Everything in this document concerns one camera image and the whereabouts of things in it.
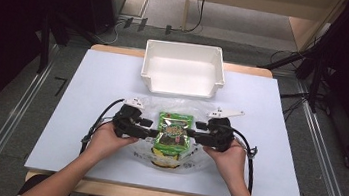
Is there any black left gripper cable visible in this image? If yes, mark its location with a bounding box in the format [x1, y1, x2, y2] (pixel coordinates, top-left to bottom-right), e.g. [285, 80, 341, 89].
[79, 93, 126, 160]

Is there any metal floor rail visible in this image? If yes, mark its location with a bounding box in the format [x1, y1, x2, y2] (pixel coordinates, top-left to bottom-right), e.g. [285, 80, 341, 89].
[0, 37, 61, 196]
[280, 76, 349, 196]

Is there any light wooden furniture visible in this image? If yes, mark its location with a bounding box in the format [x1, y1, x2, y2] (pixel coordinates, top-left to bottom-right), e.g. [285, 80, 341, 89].
[180, 0, 348, 58]

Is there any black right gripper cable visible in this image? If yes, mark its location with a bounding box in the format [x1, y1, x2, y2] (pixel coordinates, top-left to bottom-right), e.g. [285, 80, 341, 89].
[222, 126, 261, 196]

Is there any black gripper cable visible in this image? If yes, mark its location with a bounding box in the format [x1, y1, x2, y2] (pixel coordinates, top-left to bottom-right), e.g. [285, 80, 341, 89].
[222, 126, 261, 196]
[79, 93, 126, 160]

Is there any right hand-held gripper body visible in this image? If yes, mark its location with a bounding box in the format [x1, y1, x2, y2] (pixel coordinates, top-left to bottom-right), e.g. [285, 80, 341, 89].
[202, 105, 246, 155]

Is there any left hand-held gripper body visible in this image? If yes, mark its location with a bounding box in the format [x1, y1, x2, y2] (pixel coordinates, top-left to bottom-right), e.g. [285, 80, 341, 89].
[110, 95, 146, 141]

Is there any black tripod stand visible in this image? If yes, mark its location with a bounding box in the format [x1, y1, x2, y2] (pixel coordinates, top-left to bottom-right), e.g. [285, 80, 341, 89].
[253, 0, 349, 116]

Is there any black hanging cable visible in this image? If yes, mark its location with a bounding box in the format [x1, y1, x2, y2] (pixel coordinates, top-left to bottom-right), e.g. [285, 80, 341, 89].
[184, 0, 209, 35]

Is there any white plastic bin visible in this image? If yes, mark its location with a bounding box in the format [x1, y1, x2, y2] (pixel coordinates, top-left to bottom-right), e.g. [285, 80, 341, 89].
[138, 37, 230, 102]

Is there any green snack packet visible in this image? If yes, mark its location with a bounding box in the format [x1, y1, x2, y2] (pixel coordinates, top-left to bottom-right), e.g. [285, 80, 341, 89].
[149, 110, 196, 163]

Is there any translucent printed plastic bag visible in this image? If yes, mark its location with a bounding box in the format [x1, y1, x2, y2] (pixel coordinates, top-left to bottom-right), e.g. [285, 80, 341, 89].
[127, 92, 222, 179]

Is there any person's right hand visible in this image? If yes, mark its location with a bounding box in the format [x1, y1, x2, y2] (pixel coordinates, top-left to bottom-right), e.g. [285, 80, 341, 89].
[199, 135, 250, 185]

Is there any white floor cable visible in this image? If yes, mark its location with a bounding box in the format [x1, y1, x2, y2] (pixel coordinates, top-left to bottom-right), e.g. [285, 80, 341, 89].
[97, 17, 122, 46]

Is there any white board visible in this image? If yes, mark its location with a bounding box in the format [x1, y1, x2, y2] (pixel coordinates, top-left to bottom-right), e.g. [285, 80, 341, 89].
[23, 42, 319, 196]

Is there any person's left hand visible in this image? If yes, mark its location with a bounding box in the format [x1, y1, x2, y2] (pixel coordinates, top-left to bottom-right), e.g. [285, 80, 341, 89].
[85, 120, 142, 167]

